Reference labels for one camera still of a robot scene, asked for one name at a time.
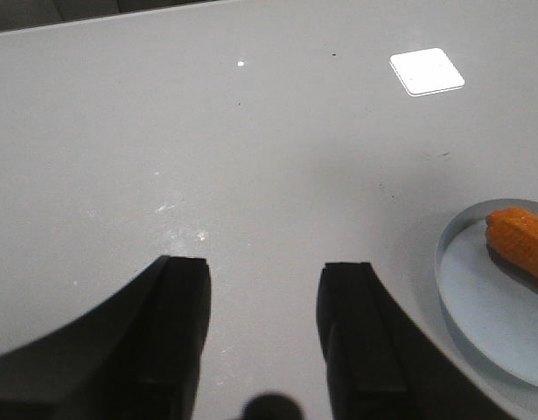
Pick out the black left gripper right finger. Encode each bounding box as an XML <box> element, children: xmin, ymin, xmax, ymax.
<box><xmin>316</xmin><ymin>262</ymin><xmax>510</xmax><ymax>419</ymax></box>

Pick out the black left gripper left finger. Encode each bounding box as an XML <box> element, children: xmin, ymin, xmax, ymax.
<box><xmin>0</xmin><ymin>255</ymin><xmax>211</xmax><ymax>419</ymax></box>

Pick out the light blue round plate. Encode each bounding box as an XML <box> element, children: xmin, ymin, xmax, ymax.
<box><xmin>435</xmin><ymin>199</ymin><xmax>538</xmax><ymax>388</ymax></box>

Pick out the orange toy corn cob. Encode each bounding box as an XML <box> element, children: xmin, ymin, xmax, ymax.
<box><xmin>486</xmin><ymin>206</ymin><xmax>538</xmax><ymax>279</ymax></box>

